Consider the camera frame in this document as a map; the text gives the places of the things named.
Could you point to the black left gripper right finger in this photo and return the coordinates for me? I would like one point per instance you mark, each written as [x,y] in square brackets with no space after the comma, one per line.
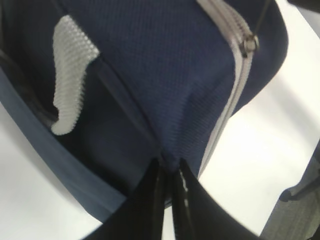
[196,216]

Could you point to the navy blue lunch bag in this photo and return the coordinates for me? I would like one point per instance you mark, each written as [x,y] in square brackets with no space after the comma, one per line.
[102,87]

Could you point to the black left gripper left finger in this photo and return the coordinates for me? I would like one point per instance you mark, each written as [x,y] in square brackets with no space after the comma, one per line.
[141,216]

